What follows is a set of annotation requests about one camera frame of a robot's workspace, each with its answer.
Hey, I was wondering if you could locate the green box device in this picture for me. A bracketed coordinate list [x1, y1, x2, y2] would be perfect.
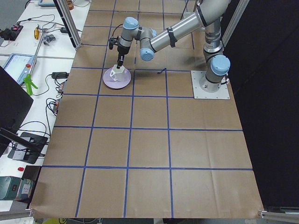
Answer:
[0, 176, 34, 201]

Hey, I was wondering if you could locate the aluminium frame post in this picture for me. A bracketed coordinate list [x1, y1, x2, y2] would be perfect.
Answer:
[53, 0, 82, 49]

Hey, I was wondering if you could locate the lavender round plate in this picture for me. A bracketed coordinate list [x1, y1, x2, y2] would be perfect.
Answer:
[103, 65, 131, 89]

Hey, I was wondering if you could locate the black monitor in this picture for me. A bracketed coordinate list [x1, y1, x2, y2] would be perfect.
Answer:
[0, 68, 33, 134]

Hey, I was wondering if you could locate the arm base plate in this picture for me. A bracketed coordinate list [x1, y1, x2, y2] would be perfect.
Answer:
[191, 70, 230, 100]

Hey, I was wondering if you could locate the black power brick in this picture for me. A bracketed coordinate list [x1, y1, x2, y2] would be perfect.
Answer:
[51, 72, 69, 79]

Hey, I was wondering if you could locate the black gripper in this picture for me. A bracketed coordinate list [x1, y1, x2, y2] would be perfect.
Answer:
[117, 43, 130, 69]

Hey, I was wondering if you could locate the blue teach pendant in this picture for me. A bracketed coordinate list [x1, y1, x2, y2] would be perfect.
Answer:
[3, 53, 34, 85]

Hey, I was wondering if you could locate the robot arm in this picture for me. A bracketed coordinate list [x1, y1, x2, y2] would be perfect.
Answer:
[108, 0, 230, 75]

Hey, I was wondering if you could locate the white faceted cup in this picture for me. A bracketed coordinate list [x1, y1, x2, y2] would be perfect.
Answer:
[110, 64, 125, 82]

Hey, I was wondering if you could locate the green handled grabber stick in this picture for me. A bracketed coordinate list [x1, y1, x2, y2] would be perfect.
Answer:
[23, 29, 45, 96]

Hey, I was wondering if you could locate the yellow tool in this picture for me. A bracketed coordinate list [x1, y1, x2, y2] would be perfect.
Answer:
[34, 27, 40, 40]

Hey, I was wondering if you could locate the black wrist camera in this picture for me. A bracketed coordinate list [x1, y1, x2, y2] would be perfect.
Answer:
[108, 37, 119, 50]

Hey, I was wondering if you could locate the black device on desk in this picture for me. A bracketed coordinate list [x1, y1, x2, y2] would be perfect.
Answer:
[8, 132, 48, 164]

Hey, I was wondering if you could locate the black power adapter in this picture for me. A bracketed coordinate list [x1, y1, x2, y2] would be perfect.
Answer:
[60, 27, 68, 33]

